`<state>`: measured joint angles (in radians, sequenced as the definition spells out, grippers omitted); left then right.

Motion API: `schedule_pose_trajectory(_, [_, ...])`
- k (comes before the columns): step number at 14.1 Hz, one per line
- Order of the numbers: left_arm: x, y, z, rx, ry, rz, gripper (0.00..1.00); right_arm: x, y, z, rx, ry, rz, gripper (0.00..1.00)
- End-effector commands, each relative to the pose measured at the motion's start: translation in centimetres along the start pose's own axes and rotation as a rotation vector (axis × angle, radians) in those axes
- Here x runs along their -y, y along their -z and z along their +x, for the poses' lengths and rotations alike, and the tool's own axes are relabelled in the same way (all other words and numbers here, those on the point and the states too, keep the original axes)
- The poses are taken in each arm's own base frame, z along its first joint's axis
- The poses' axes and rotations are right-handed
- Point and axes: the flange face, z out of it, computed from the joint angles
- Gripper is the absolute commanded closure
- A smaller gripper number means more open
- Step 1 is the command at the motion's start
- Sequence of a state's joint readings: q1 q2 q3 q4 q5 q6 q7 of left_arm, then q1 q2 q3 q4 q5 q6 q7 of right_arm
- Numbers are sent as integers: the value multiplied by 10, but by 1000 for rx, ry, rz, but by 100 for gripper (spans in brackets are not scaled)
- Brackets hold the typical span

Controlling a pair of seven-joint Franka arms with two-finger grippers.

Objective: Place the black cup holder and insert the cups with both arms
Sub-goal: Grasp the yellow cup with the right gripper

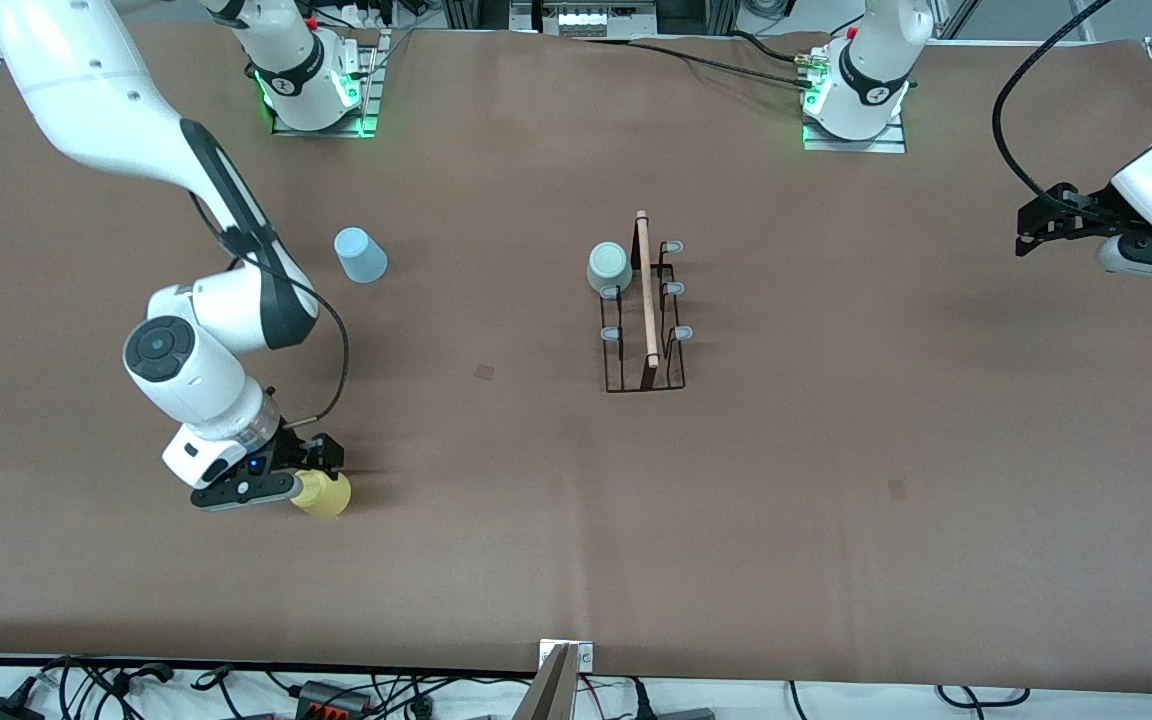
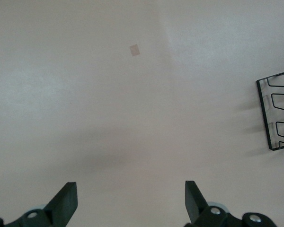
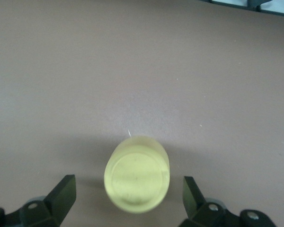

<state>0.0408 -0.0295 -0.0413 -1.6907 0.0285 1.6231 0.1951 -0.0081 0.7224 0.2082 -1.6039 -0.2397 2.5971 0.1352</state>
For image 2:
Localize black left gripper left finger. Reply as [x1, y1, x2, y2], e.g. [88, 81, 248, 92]
[4, 181, 79, 227]

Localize black wire cup holder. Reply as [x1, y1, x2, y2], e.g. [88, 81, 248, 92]
[256, 69, 284, 151]

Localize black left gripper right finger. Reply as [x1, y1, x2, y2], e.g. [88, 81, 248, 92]
[183, 180, 240, 227]

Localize small brown tape patch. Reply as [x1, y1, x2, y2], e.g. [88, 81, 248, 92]
[128, 44, 142, 58]

